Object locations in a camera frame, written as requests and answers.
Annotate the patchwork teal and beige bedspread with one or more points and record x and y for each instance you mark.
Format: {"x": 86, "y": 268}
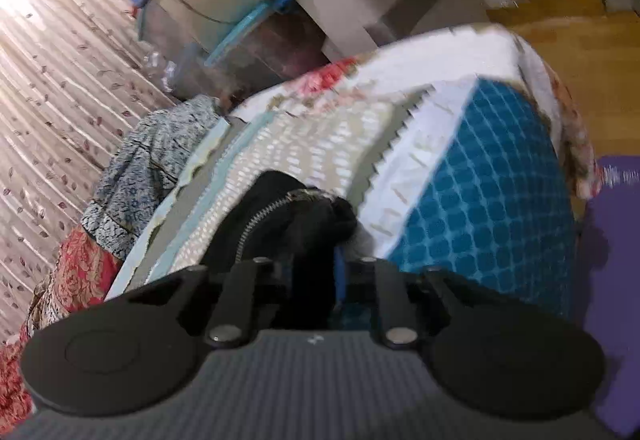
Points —
{"x": 475, "y": 160}

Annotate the purple mat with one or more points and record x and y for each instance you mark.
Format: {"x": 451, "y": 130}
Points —
{"x": 612, "y": 300}

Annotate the clear storage bin teal lid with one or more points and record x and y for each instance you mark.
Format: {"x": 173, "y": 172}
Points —
{"x": 250, "y": 50}

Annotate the beige leaf print curtain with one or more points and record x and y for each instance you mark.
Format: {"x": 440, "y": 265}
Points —
{"x": 55, "y": 80}

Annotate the black pants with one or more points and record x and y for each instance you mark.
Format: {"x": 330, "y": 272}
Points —
{"x": 295, "y": 225}

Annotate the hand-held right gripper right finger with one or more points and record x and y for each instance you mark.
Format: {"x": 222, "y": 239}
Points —
{"x": 341, "y": 285}

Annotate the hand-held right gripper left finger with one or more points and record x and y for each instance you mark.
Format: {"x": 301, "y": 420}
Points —
{"x": 250, "y": 290}

